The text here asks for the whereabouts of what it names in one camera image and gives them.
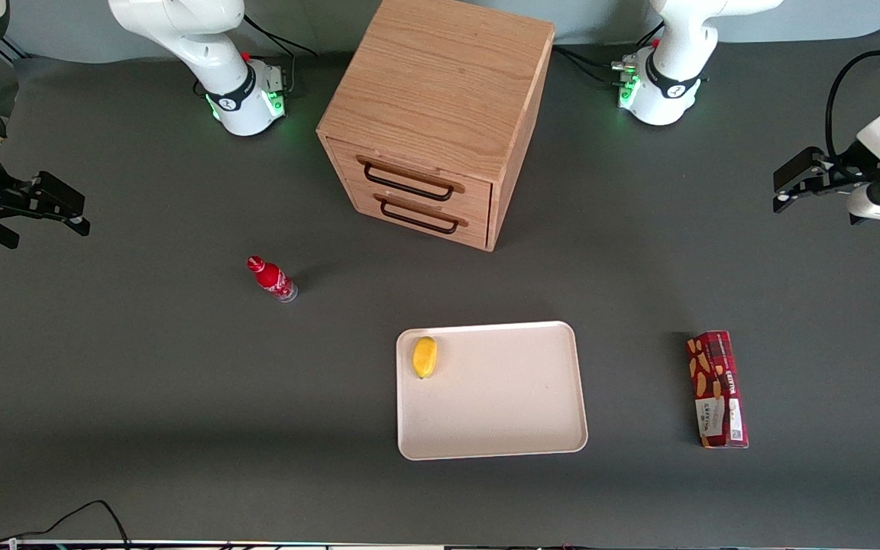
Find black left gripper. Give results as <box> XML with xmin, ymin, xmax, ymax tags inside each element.
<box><xmin>773</xmin><ymin>144</ymin><xmax>880</xmax><ymax>214</ymax></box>

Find red cookie box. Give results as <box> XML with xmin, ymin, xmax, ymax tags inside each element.
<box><xmin>686</xmin><ymin>330</ymin><xmax>750</xmax><ymax>449</ymax></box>

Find beige plastic tray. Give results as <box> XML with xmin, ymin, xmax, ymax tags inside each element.
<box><xmin>396</xmin><ymin>321</ymin><xmax>589</xmax><ymax>461</ymax></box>

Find red cola bottle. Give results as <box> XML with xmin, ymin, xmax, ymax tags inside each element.
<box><xmin>247</xmin><ymin>255</ymin><xmax>299</xmax><ymax>304</ymax></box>

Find wooden drawer cabinet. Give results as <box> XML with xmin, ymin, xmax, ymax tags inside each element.
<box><xmin>316</xmin><ymin>0</ymin><xmax>557</xmax><ymax>253</ymax></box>

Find yellow lemon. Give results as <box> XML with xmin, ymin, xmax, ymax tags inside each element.
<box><xmin>412</xmin><ymin>336</ymin><xmax>438</xmax><ymax>380</ymax></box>

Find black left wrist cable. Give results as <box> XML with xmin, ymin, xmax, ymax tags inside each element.
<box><xmin>825</xmin><ymin>50</ymin><xmax>880</xmax><ymax>163</ymax></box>

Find black left arm base cables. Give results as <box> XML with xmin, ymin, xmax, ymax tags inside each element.
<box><xmin>553</xmin><ymin>21</ymin><xmax>667</xmax><ymax>86</ymax></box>

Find black right arm base cable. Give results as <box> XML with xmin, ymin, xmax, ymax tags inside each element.
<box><xmin>244</xmin><ymin>14</ymin><xmax>319</xmax><ymax>59</ymax></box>

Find wooden drawer front, long handle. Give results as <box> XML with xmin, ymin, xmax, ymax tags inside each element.
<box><xmin>327</xmin><ymin>140</ymin><xmax>493</xmax><ymax>222</ymax></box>

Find wooden drawer front, short handle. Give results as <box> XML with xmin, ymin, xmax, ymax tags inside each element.
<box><xmin>339</xmin><ymin>182</ymin><xmax>491</xmax><ymax>250</ymax></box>

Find thin black looping cable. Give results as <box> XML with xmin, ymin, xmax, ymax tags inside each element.
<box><xmin>0</xmin><ymin>500</ymin><xmax>132</xmax><ymax>549</ymax></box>

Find long wood and black handle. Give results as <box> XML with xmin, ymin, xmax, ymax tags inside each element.
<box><xmin>356</xmin><ymin>155</ymin><xmax>466</xmax><ymax>202</ymax></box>

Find short wood and black handle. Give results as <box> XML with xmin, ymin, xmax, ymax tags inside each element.
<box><xmin>374</xmin><ymin>193</ymin><xmax>470</xmax><ymax>235</ymax></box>

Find white table edge cable rail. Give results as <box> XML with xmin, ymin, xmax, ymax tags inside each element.
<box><xmin>0</xmin><ymin>539</ymin><xmax>880</xmax><ymax>550</ymax></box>

